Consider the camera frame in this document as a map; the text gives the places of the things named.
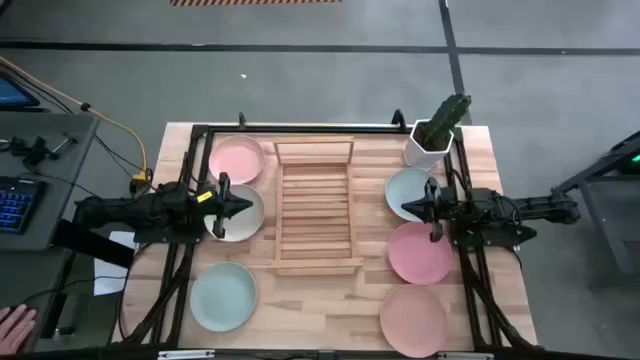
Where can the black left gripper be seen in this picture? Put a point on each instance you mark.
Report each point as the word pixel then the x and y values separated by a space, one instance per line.
pixel 222 205

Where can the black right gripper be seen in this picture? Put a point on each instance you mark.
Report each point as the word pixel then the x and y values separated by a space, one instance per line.
pixel 440 205

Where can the light blue plate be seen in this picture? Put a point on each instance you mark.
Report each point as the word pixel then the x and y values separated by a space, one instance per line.
pixel 400 187

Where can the pale pink plate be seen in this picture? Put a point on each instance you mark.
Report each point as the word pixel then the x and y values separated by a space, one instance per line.
pixel 236 159

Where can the bright pink plate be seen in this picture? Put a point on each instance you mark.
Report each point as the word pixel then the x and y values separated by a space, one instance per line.
pixel 419 255

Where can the wooden slatted shelf rack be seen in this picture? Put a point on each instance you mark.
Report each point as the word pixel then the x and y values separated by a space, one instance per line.
pixel 315 210

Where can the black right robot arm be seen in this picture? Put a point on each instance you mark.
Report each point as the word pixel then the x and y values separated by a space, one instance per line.
pixel 525 207

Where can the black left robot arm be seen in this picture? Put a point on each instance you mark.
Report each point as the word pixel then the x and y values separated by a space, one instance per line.
pixel 130 207

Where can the cream white plate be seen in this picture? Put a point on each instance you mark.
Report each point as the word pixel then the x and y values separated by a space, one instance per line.
pixel 246 227

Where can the yellow tape tag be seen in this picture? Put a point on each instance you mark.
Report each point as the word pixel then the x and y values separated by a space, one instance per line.
pixel 204 196

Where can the white hexagonal plant pot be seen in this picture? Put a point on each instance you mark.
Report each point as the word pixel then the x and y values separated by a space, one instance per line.
pixel 422 152

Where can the black table clamp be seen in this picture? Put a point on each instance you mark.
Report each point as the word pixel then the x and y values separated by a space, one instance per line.
pixel 242 120
pixel 398 119

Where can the green cactus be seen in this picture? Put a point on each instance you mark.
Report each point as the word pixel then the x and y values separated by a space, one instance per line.
pixel 445 120

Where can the pale green plate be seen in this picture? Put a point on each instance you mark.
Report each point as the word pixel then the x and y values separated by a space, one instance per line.
pixel 223 296

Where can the salmon pink plate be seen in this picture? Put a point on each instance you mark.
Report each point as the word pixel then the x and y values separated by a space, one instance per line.
pixel 413 320

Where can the black flat panel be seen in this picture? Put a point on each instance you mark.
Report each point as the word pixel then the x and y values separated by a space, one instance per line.
pixel 92 244

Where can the white paper sheet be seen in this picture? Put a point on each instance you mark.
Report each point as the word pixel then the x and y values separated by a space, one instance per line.
pixel 107 280

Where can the grey side desk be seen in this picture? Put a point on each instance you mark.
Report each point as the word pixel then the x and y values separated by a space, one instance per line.
pixel 60 165

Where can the grey metal cart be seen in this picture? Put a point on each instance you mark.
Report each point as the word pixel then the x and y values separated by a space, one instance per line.
pixel 607 220

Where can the black tool on desk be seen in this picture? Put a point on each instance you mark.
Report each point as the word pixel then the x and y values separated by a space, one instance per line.
pixel 32 150

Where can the backlit black keyboard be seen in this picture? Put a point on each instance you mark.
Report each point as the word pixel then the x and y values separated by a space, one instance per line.
pixel 17 205

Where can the black-framed display screen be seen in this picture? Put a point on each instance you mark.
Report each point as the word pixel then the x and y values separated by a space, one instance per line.
pixel 12 95

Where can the person's hand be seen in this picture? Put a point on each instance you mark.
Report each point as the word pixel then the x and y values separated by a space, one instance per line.
pixel 15 327

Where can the black aluminium table frame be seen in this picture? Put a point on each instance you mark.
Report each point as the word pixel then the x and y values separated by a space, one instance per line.
pixel 325 129

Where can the silver metal bracket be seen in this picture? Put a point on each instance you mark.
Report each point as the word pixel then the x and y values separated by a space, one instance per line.
pixel 465 356
pixel 186 354

